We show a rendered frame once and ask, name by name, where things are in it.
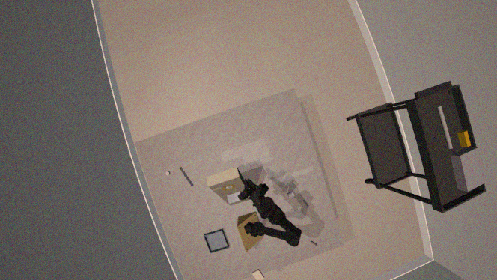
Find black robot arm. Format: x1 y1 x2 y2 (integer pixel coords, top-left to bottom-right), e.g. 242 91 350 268
244 183 302 247

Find beige flat panel with round hole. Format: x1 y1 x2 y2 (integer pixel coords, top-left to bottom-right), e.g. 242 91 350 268
207 167 245 202

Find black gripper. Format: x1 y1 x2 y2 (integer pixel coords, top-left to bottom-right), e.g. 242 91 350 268
238 179 263 206

